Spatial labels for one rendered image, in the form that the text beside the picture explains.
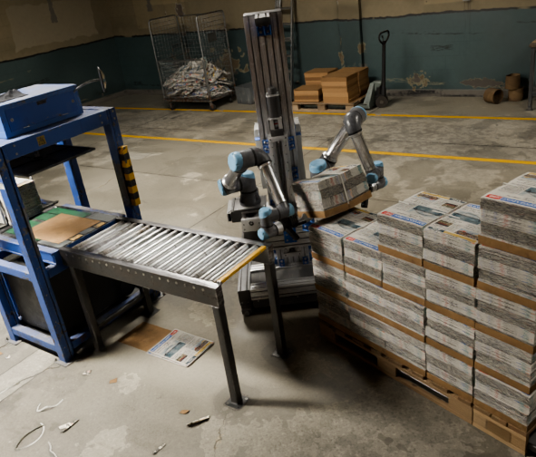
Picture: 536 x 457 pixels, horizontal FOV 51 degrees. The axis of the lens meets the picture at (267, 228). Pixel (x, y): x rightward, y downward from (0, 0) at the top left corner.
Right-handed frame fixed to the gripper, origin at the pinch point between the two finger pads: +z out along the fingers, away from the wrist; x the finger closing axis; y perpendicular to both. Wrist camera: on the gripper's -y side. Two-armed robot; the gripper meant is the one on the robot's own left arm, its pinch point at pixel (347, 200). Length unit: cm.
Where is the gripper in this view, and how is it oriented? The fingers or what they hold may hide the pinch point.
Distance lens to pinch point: 377.2
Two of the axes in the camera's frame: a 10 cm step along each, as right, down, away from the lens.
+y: -2.9, -9.4, -2.0
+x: 5.3, 0.2, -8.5
